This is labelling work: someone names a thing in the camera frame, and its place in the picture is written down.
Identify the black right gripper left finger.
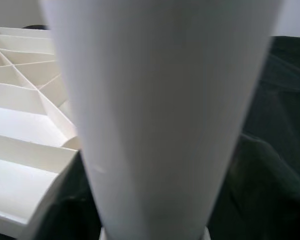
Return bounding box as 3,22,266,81
34,158,104,240

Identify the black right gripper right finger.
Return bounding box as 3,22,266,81
209,134,300,240

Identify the white plastic table top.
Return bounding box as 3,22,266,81
0,24,211,240

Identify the white plastic table leg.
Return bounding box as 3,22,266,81
38,0,285,240

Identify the black table cloth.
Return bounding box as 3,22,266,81
21,23,300,240

